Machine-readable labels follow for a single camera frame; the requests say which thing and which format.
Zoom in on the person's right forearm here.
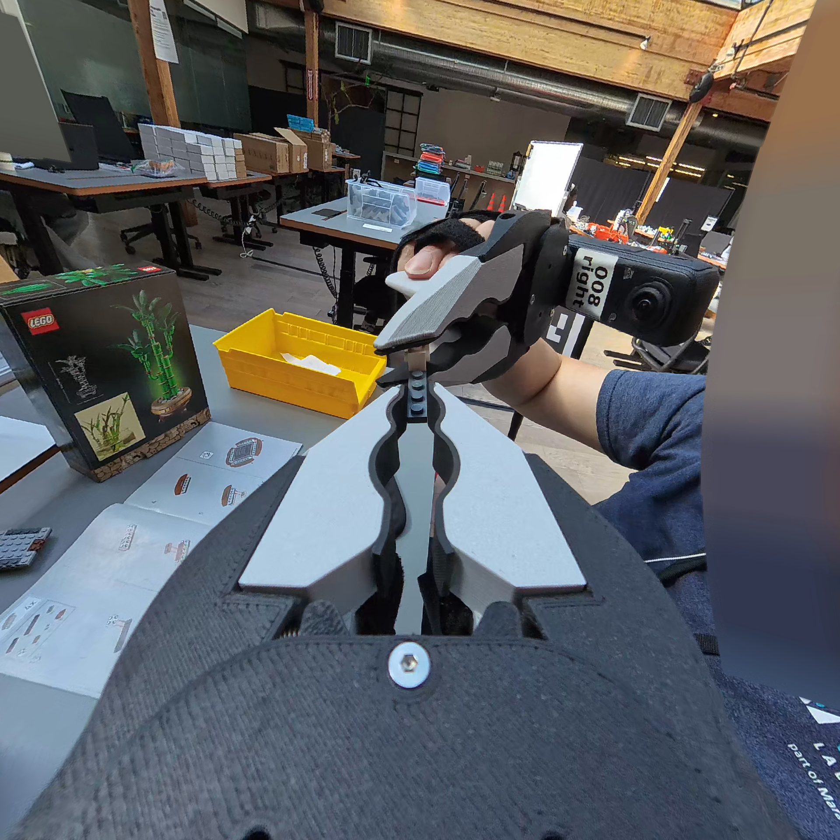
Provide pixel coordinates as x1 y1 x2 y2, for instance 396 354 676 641
486 338 608 454

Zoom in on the dark grey lego base assembly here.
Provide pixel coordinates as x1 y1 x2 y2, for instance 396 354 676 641
0 525 53 572

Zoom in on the stack of white boxes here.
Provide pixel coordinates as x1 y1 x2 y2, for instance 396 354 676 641
138 123 247 181

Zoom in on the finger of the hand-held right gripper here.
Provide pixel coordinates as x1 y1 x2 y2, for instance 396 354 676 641
379 315 526 387
373 244 526 355

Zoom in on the cardboard box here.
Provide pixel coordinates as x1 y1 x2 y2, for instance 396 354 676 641
298 131 337 172
233 133 291 175

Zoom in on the yellow plastic bin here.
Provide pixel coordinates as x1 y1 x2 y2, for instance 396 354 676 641
213 308 388 421

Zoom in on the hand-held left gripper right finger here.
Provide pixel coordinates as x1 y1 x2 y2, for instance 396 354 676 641
430 382 587 631

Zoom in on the black mesh office chair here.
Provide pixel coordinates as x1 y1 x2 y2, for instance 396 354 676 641
604 331 710 376

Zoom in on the wood edged standing desk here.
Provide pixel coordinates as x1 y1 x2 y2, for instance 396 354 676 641
279 197 401 329
0 164 221 280

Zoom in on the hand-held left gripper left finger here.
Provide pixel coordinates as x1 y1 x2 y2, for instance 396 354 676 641
239 384 403 634

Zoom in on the lego instruction booklet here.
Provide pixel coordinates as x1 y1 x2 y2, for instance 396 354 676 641
0 420 304 700

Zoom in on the white board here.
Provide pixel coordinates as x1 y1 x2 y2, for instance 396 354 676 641
512 141 584 216

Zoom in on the person's torso in navy shirt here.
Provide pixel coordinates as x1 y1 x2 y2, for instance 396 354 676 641
594 367 840 840

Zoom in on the person's right hand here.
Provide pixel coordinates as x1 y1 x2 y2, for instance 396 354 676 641
402 220 497 278

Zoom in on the clear plastic storage bin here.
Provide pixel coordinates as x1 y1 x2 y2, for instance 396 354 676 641
346 178 417 231

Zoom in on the black framed marker sign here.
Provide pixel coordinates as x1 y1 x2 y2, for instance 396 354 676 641
508 308 595 442

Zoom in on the black lego set box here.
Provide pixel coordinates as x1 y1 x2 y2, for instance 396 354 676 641
0 262 212 483

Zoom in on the black laptop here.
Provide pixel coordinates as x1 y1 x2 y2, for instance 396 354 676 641
59 121 101 172

